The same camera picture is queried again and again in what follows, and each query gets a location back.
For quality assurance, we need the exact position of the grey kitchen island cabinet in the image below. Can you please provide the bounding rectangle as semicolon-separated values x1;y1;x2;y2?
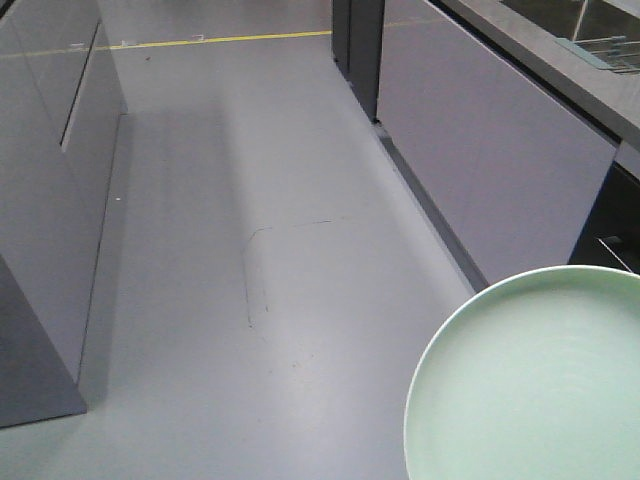
331;1;637;290

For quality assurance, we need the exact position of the metal dish drying rack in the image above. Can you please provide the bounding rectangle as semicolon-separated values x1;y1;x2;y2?
555;36;639;75

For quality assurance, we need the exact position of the grey cabinet with handle slot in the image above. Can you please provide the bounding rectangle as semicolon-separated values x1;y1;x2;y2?
1;1;126;427

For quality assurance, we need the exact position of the light green round plate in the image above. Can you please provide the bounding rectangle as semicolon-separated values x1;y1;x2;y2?
403;266;639;479

